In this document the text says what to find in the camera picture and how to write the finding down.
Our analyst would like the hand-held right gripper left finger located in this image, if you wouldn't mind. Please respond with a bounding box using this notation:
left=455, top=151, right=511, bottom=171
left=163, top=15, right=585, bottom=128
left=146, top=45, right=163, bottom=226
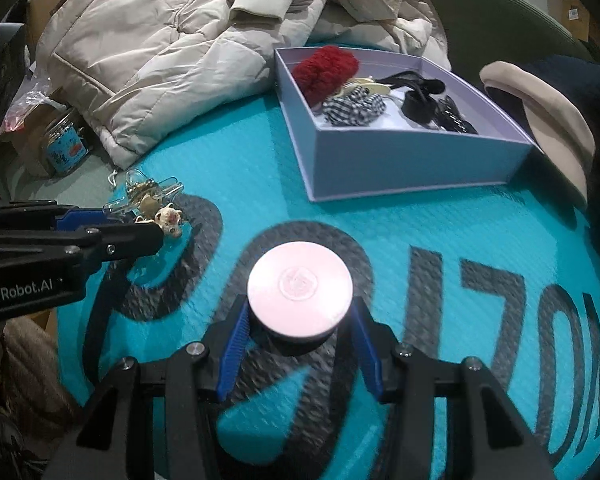
left=45, top=295, right=253, bottom=480

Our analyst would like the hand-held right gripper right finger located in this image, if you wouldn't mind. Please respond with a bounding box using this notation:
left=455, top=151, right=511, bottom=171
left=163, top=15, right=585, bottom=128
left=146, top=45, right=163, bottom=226
left=347, top=297, right=556, bottom=480

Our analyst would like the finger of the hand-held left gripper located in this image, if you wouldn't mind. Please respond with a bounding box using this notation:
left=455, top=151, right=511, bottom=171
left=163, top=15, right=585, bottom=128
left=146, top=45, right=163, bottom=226
left=0, top=200, right=108, bottom=235
left=0, top=222, right=165, bottom=268

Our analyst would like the keychain with cat charm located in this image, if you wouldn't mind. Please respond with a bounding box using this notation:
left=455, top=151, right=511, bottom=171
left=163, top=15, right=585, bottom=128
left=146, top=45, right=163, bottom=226
left=105, top=169, right=188, bottom=238

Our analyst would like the pink round compact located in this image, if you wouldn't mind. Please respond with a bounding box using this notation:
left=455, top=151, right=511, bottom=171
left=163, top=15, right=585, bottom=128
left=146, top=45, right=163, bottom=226
left=246, top=241, right=355, bottom=343

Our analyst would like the lavender cardboard box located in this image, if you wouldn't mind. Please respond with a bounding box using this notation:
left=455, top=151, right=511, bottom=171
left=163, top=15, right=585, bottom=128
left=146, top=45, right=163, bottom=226
left=273, top=46, right=543, bottom=203

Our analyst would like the checkered scrunchie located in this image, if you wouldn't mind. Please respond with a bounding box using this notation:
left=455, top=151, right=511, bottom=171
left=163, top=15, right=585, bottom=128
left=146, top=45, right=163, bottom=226
left=321, top=85, right=387, bottom=127

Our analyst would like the black studded hair clip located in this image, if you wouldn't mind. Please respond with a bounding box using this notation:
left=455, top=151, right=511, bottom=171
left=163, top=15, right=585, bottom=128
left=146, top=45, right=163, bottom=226
left=432, top=95, right=478, bottom=135

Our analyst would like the red furry hair clip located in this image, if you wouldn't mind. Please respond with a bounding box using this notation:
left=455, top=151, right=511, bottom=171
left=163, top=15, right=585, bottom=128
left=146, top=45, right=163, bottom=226
left=293, top=45, right=360, bottom=108

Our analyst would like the glass jar with blue label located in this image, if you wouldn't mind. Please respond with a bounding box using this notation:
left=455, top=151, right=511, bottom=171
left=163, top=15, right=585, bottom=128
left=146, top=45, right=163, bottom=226
left=42, top=107, right=93, bottom=176

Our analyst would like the clear plastic bag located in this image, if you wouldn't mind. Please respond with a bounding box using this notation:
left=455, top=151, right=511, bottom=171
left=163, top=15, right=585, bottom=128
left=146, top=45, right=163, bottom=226
left=0, top=87, right=76, bottom=136

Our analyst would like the teal printed mat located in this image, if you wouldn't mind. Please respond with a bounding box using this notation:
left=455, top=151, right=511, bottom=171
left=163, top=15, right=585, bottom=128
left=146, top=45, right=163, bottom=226
left=55, top=42, right=600, bottom=480

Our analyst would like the beige puffer jacket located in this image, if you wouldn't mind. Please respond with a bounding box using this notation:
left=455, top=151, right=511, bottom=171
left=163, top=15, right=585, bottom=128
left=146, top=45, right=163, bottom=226
left=35, top=0, right=453, bottom=171

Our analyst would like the small brown cardboard box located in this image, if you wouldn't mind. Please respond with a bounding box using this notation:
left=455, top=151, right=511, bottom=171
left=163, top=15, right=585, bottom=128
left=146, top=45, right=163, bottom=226
left=27, top=0, right=76, bottom=51

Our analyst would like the yellow hair claw clip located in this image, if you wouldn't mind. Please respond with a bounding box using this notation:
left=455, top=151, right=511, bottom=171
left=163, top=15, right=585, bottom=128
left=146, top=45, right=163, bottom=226
left=337, top=76, right=393, bottom=98

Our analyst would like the beige cap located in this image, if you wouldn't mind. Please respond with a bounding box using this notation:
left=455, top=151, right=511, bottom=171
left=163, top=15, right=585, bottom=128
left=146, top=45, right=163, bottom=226
left=479, top=61, right=596, bottom=206

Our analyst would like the dark navy jacket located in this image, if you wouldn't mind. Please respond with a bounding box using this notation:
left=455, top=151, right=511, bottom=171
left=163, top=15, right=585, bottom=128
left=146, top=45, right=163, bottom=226
left=517, top=54, right=600, bottom=261

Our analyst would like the cardboard box with label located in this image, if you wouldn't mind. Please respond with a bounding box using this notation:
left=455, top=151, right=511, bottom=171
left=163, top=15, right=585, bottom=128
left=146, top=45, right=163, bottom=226
left=545, top=0, right=591, bottom=41

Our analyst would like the black ring hair tie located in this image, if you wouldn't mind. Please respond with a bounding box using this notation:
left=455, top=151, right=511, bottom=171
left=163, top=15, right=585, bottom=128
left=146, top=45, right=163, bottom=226
left=401, top=91, right=436, bottom=123

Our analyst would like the black bow hair tie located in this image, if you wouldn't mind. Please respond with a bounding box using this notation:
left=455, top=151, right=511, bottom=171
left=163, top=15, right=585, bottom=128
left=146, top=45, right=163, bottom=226
left=375, top=70, right=446, bottom=98

